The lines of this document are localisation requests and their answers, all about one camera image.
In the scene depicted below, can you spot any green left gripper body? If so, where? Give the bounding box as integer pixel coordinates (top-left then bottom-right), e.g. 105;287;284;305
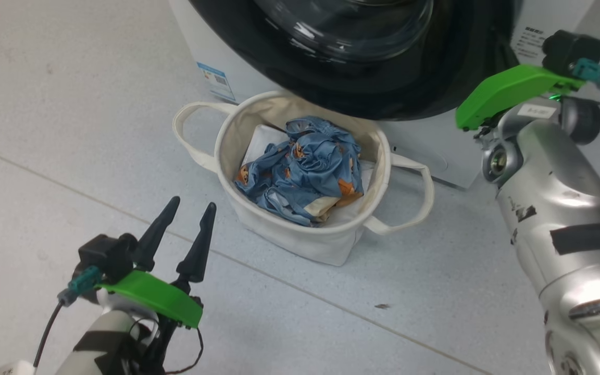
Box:
97;270;203;329

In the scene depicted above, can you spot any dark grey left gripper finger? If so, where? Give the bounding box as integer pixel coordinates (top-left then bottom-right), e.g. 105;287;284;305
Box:
132;196;181;272
177;202;218;293

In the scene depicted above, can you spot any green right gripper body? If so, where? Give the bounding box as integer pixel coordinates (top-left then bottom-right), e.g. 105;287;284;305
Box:
455;64;585;131

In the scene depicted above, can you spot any black glass washing machine door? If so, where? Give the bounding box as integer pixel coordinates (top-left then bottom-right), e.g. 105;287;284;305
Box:
188;0;522;122

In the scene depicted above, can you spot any white front-load washing machine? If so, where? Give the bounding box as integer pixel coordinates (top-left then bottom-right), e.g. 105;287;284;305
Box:
167;0;598;190

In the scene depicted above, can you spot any cream fabric laundry basket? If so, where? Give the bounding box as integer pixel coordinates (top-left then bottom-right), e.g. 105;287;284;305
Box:
172;91;435;267

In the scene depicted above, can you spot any small white text sticker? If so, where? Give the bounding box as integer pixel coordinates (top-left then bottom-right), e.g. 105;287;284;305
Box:
510;26;546;61

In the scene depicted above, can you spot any blue white energy label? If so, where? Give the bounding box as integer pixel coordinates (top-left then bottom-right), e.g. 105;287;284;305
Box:
196;62;237;104

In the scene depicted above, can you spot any white cable length tag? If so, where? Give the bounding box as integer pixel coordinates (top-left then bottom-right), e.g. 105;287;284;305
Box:
517;104;558;120

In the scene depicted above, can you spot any thin black left arm wire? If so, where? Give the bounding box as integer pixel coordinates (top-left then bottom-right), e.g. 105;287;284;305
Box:
164;326;205;375

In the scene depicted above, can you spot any teal plug left camera cable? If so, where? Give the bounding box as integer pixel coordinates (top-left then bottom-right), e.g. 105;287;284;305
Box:
32;266;103;368

